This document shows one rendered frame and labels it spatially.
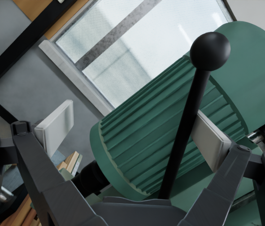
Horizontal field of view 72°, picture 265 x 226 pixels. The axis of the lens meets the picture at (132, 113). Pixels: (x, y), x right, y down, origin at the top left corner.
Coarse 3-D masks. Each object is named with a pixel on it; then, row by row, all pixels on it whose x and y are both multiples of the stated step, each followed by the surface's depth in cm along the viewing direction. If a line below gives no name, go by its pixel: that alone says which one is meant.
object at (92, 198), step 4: (64, 168) 42; (60, 172) 40; (64, 172) 41; (68, 172) 42; (64, 176) 40; (68, 176) 41; (72, 176) 42; (88, 196) 42; (92, 196) 43; (96, 196) 45; (88, 200) 42; (92, 200) 43; (96, 200) 44; (100, 200) 45; (32, 204) 37
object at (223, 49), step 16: (208, 32) 16; (192, 48) 16; (208, 48) 15; (224, 48) 15; (192, 64) 17; (208, 64) 16; (192, 80) 18; (192, 96) 18; (192, 112) 18; (176, 144) 20; (176, 160) 20; (176, 176) 21; (160, 192) 22
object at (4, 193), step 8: (24, 184) 41; (0, 192) 38; (8, 192) 39; (16, 192) 40; (24, 192) 38; (0, 200) 38; (8, 200) 38; (16, 200) 36; (0, 208) 39; (8, 208) 35; (16, 208) 35; (0, 216) 35; (8, 216) 35
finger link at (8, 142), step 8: (40, 120) 16; (32, 128) 14; (0, 144) 12; (8, 144) 12; (0, 152) 12; (8, 152) 12; (16, 152) 12; (0, 160) 12; (8, 160) 12; (16, 160) 12
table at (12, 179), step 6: (54, 156) 66; (60, 156) 68; (54, 162) 64; (60, 162) 67; (12, 168) 50; (6, 174) 48; (12, 174) 49; (18, 174) 50; (6, 180) 47; (12, 180) 48; (18, 180) 49; (6, 186) 46; (12, 186) 47; (18, 186) 48
